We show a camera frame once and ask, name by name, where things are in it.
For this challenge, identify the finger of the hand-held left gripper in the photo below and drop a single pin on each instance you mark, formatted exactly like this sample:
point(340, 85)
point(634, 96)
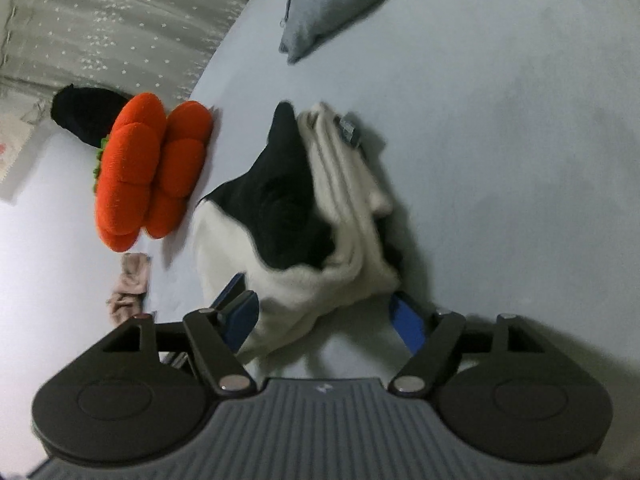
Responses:
point(230, 290)

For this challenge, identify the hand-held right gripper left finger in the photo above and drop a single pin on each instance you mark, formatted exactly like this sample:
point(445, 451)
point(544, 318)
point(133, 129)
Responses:
point(242, 320)

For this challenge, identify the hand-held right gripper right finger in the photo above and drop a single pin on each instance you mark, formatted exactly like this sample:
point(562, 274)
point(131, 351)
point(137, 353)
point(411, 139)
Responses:
point(407, 322)

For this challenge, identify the cream and black sweatshirt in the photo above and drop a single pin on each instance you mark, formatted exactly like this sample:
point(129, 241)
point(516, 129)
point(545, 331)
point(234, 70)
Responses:
point(300, 240)

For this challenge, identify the crumpled beige cloth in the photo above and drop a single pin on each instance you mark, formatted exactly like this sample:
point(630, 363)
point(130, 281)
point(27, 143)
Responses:
point(130, 290)

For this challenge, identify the orange pumpkin plush pillow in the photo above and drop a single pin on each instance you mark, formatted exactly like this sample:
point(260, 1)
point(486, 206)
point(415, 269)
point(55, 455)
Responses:
point(145, 175)

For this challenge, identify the grey bed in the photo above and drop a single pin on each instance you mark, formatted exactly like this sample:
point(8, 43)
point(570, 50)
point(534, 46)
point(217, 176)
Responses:
point(500, 160)

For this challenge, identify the black hanging garment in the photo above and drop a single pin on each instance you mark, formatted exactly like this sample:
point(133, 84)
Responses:
point(85, 115)

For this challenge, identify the grey star curtain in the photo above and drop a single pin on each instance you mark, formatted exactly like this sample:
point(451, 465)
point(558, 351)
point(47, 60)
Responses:
point(125, 20)

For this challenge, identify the folded grey cloth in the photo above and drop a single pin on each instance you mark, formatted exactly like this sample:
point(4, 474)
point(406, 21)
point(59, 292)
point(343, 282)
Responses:
point(340, 5)

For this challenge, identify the white printed wall cloth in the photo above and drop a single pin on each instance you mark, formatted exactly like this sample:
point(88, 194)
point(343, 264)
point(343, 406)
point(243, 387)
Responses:
point(15, 155)

